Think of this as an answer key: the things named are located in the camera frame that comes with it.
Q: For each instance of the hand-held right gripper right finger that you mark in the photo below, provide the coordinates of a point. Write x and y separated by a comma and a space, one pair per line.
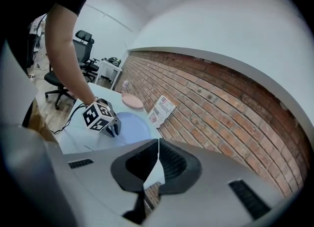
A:
208, 196

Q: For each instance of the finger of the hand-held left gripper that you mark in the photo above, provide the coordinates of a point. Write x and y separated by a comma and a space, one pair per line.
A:
119, 126
111, 131

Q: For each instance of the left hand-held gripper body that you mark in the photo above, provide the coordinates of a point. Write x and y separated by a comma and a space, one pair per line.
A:
94, 116

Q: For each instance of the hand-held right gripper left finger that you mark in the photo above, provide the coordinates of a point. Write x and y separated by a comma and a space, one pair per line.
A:
98, 184

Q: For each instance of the big blue plate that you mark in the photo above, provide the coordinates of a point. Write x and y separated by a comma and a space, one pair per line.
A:
135, 127

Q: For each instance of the person's left forearm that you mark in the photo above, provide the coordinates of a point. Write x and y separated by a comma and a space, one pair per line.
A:
66, 56

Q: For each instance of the small pink plate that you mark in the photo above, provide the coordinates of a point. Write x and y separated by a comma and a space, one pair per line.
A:
132, 100

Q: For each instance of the clear plastic bottle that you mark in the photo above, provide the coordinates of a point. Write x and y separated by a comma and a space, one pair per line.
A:
125, 86

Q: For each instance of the white printed cardboard box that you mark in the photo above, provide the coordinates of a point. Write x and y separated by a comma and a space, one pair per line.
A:
163, 108

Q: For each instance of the small white table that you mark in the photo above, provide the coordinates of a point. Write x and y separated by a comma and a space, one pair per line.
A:
110, 65

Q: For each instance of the black headset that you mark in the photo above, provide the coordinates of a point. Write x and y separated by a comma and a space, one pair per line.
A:
114, 61

